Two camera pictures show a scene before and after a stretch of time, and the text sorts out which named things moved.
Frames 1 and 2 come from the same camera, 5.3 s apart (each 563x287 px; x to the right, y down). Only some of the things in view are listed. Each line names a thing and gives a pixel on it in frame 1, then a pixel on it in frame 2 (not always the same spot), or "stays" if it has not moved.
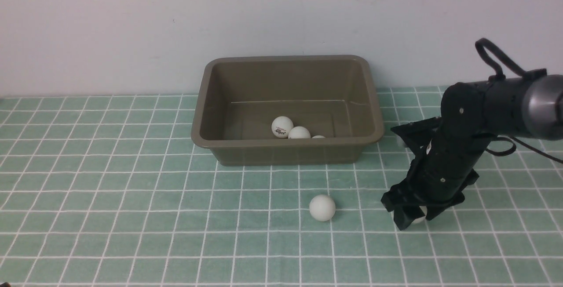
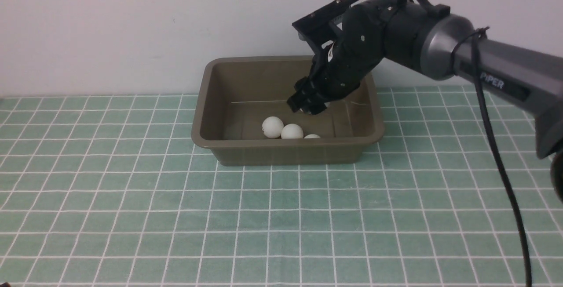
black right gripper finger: x=400 y=199 -> x=308 y=98
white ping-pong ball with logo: x=281 y=126 -> x=272 y=127
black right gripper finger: x=433 y=210 -> x=314 y=104
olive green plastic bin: x=331 y=99 stays
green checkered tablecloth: x=110 y=190 stays
